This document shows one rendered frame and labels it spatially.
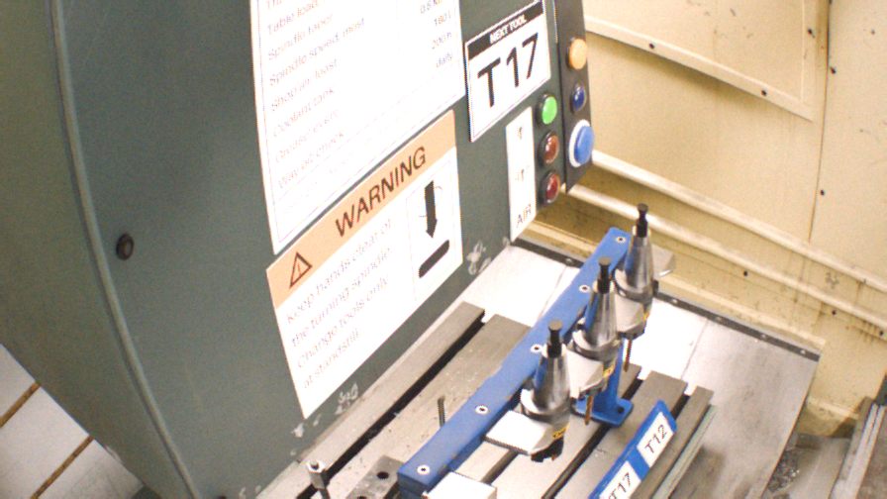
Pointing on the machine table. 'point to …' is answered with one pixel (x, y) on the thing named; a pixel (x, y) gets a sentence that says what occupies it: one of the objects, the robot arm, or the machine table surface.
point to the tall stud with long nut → (319, 477)
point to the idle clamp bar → (379, 481)
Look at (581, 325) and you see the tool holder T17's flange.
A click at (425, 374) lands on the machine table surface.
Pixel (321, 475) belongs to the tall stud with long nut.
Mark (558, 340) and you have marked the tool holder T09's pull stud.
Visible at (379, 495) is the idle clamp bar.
